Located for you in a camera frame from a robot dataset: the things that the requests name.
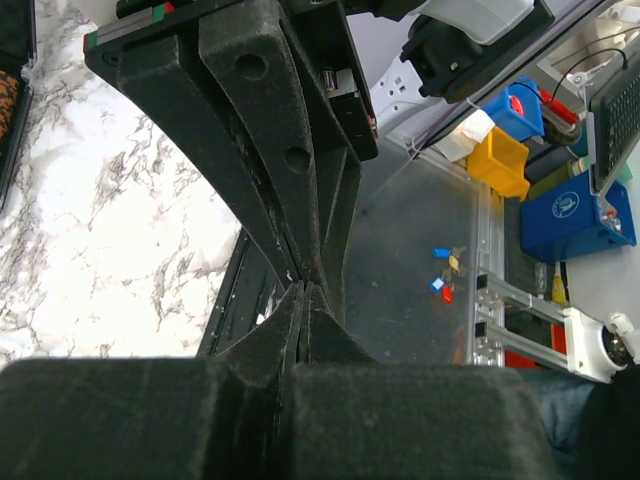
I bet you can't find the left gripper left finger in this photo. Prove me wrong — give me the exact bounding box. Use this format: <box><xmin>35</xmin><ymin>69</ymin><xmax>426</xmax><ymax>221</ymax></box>
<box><xmin>1</xmin><ymin>283</ymin><xmax>303</xmax><ymax>479</ymax></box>

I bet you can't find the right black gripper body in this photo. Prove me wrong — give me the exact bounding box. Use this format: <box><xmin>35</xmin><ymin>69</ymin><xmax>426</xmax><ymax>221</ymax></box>
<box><xmin>83</xmin><ymin>1</ymin><xmax>378</xmax><ymax>160</ymax></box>

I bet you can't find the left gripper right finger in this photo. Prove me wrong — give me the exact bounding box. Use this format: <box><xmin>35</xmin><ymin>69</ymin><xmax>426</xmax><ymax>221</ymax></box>
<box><xmin>288</xmin><ymin>283</ymin><xmax>558</xmax><ymax>479</ymax></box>

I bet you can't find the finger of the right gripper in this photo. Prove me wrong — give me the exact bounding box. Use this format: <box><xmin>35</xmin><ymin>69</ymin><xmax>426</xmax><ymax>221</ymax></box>
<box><xmin>117</xmin><ymin>35</ymin><xmax>300</xmax><ymax>280</ymax></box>
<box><xmin>199</xmin><ymin>4</ymin><xmax>360</xmax><ymax>299</ymax></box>

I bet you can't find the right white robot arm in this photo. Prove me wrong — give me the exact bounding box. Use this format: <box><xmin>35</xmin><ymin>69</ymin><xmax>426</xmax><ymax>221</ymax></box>
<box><xmin>84</xmin><ymin>1</ymin><xmax>554</xmax><ymax>295</ymax></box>

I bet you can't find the bunch of tagged keys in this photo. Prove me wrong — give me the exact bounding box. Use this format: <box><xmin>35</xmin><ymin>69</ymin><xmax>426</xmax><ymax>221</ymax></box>
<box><xmin>430</xmin><ymin>246</ymin><xmax>471</xmax><ymax>305</ymax></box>

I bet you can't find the black poker chip case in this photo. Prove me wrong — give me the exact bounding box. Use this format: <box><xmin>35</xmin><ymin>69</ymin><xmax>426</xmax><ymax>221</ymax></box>
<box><xmin>1</xmin><ymin>0</ymin><xmax>36</xmax><ymax>210</ymax></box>

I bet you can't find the small blue bin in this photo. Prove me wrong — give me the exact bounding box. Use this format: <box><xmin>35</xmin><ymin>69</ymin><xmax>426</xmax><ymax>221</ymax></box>
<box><xmin>482</xmin><ymin>77</ymin><xmax>545</xmax><ymax>142</ymax></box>

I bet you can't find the yellow storage bin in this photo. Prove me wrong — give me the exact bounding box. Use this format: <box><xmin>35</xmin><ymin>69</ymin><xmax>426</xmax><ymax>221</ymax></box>
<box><xmin>467</xmin><ymin>127</ymin><xmax>530</xmax><ymax>201</ymax></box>

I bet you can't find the blue storage bin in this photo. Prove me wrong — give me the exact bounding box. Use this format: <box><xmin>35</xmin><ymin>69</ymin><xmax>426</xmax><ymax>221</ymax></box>
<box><xmin>520</xmin><ymin>173</ymin><xmax>637</xmax><ymax>264</ymax></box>

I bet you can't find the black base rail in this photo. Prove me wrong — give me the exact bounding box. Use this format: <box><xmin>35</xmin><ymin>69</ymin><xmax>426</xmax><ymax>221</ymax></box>
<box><xmin>197</xmin><ymin>229</ymin><xmax>282</xmax><ymax>357</ymax></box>

